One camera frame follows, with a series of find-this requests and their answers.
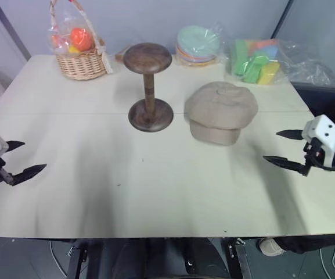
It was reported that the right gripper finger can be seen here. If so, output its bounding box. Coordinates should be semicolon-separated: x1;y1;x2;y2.
275;129;304;141
262;155;307;175

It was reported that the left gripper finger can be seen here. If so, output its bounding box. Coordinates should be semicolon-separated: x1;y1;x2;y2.
10;164;48;187
6;140;26;152

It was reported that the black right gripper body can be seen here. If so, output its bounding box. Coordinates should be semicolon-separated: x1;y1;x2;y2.
301;136;323;177

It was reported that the beige newsboy cap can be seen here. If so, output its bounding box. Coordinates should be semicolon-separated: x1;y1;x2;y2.
183;81;260;146

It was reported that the dark wooden hat stand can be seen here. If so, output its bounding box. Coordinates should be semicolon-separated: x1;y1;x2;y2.
122;42;175;133

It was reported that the black cabinet beside table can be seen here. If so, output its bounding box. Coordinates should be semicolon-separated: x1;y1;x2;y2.
292;81;335;146

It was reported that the yellow foam block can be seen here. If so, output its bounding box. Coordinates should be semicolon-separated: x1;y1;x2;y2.
257;62;281;85

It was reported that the clear plastic bag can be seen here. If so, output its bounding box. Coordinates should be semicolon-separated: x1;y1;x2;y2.
224;37;335;90

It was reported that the dark person's trouser leg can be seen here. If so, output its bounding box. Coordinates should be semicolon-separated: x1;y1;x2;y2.
271;231;335;255

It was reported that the beige person's shoe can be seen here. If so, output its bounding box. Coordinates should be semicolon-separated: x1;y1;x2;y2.
257;237;287;257

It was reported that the blue foam block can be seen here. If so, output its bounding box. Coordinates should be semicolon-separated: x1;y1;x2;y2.
251;44;279;63

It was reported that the orange foam block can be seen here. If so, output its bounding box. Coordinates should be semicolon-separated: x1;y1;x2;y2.
250;40;278;50

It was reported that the orange toy fruit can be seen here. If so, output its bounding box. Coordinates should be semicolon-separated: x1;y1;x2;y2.
69;27;95;53

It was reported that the stack of pastel plates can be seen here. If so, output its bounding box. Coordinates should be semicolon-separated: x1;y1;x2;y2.
175;25;222;69

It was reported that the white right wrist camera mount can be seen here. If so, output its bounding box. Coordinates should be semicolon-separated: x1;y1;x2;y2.
302;114;335;170

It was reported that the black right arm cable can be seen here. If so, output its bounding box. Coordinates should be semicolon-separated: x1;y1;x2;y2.
314;159;335;173

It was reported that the black table leg frame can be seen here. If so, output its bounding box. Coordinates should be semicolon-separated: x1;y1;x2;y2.
66;237;90;279
227;237;251;279

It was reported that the wicker basket with handle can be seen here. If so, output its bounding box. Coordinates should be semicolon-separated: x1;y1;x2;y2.
48;0;113;81

